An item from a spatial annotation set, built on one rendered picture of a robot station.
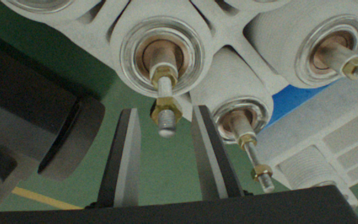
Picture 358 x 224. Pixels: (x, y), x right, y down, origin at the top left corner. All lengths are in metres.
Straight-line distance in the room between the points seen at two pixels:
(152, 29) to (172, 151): 0.53
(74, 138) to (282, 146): 0.43
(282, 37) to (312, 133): 0.29
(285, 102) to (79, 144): 0.44
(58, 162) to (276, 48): 0.39
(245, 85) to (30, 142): 0.34
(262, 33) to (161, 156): 0.53
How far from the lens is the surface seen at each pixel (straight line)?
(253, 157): 0.20
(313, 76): 0.24
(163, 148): 0.65
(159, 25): 0.17
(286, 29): 0.23
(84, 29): 0.26
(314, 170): 0.48
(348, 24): 0.24
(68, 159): 0.41
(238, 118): 0.23
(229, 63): 0.26
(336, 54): 0.23
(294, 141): 0.48
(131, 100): 0.52
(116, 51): 0.18
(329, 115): 0.49
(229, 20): 0.26
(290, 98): 0.50
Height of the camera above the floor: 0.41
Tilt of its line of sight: 50 degrees down
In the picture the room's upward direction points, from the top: 172 degrees clockwise
